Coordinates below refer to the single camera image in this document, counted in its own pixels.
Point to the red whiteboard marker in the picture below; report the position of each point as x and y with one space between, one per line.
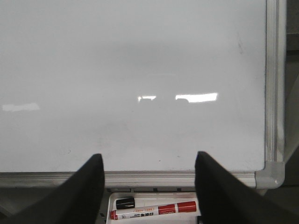
154 210

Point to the white marker tray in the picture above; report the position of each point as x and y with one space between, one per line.
144 199

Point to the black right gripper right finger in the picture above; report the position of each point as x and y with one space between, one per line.
223 199

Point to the white whiteboard with aluminium frame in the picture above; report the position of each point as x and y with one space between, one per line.
146 84

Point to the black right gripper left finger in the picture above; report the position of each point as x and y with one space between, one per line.
76 201

